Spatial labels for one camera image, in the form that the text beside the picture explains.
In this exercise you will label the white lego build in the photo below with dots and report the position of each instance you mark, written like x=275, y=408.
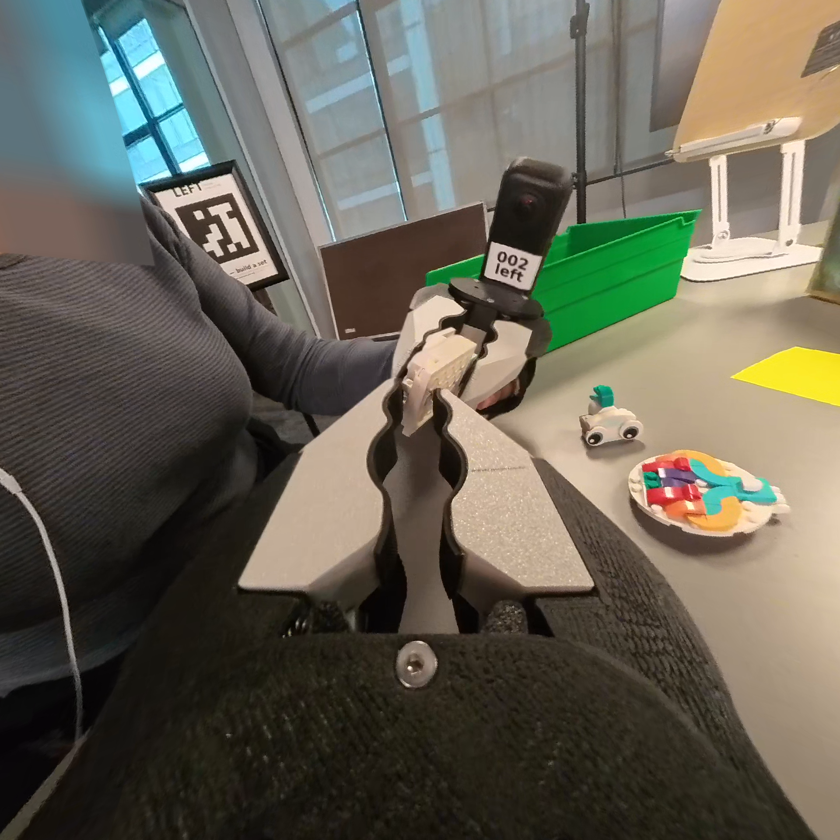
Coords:
x=439, y=374

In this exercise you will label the small white teal lego car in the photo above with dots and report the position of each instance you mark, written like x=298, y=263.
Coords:
x=610, y=423

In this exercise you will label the framed black white marker sign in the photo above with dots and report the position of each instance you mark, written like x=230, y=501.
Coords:
x=216, y=223

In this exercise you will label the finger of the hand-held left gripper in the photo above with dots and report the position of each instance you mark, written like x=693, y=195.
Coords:
x=420, y=321
x=508, y=354

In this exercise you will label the dark brown board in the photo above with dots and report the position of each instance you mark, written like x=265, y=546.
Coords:
x=394, y=282

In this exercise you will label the round white rainbow lego plate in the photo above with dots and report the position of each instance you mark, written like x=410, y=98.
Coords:
x=695, y=492

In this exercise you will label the yellow paper sheet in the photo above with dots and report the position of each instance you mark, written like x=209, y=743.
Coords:
x=794, y=371

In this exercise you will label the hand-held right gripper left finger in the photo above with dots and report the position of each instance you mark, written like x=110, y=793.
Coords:
x=315, y=525

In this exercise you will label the wooden book stand white base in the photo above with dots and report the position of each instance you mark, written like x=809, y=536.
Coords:
x=741, y=65

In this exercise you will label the large grid window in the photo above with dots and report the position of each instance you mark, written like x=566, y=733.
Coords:
x=394, y=98

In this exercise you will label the small dark framed window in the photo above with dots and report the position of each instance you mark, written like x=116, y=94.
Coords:
x=170, y=138

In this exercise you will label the green plastic bin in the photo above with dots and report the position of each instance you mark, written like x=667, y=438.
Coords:
x=604, y=275

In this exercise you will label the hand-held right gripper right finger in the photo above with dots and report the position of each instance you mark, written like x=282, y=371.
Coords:
x=512, y=525

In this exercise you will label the person's left forearm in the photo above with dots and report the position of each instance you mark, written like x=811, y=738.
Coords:
x=315, y=367

